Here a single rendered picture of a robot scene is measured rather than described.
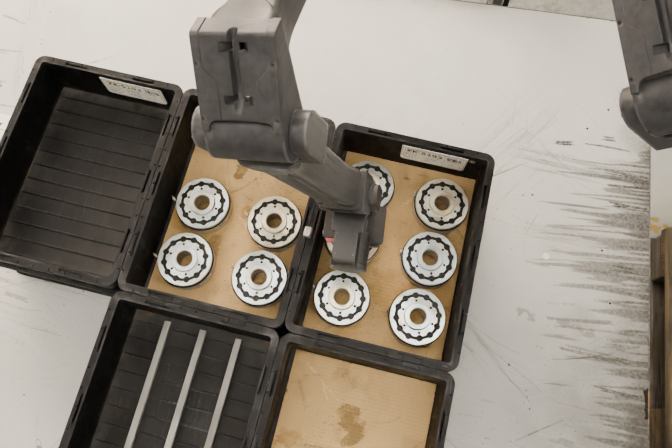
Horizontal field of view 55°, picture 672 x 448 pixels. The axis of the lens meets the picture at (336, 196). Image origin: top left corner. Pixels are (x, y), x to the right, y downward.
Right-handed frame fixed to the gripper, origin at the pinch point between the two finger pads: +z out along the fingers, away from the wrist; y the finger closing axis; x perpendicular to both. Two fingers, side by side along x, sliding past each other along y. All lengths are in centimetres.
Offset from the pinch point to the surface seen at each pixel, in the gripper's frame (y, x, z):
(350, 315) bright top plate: 1.4, -14.2, 3.2
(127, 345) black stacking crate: -38.3, -24.6, 6.5
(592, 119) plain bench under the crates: 50, 38, 19
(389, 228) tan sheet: 6.8, 3.6, 6.3
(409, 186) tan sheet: 9.8, 12.6, 6.4
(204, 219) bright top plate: -28.2, 0.0, 3.5
